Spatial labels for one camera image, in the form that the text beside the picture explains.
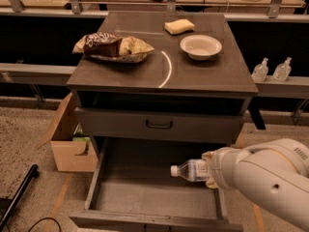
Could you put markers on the left clear sanitizer bottle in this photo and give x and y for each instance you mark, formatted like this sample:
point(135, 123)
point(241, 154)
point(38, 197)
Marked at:
point(260, 71)

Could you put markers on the cardboard box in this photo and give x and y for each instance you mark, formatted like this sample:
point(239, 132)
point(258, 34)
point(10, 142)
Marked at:
point(71, 153)

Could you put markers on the yellow sponge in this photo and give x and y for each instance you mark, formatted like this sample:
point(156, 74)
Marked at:
point(179, 26)

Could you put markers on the black pole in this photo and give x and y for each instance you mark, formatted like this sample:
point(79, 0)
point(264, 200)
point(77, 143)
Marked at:
point(7, 205)

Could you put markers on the clear plastic water bottle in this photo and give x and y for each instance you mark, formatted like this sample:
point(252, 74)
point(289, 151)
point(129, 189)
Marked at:
point(193, 170)

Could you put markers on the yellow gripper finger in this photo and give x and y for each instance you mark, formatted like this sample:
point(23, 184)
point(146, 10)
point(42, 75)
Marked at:
point(207, 157)
point(211, 183)

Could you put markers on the patterned paper plate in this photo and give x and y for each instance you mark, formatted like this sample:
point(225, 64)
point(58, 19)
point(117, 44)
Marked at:
point(132, 58)

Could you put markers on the brown chip bag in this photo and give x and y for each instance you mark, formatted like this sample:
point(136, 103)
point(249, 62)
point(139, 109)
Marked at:
point(108, 45)

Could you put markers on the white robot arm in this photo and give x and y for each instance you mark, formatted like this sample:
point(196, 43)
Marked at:
point(273, 175)

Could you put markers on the closed drawer with black handle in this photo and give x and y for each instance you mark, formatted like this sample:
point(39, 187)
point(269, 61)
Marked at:
point(160, 126)

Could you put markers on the right clear sanitizer bottle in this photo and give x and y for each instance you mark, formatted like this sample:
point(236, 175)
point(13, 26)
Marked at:
point(283, 70)

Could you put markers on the clear sanitizer bottle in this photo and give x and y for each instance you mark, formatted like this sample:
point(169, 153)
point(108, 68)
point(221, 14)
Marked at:
point(283, 70)
point(260, 71)

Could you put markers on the white paper bowl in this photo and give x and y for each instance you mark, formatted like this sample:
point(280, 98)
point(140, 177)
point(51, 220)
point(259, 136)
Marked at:
point(200, 47)

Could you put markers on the open bottom drawer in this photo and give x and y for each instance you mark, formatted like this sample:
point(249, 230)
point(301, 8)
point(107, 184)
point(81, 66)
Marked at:
point(132, 190)

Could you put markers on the grey drawer cabinet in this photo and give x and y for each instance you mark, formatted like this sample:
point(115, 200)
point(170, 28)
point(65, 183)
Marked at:
point(167, 80)

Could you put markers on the green item in box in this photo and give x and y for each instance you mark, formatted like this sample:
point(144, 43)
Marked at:
point(79, 135)

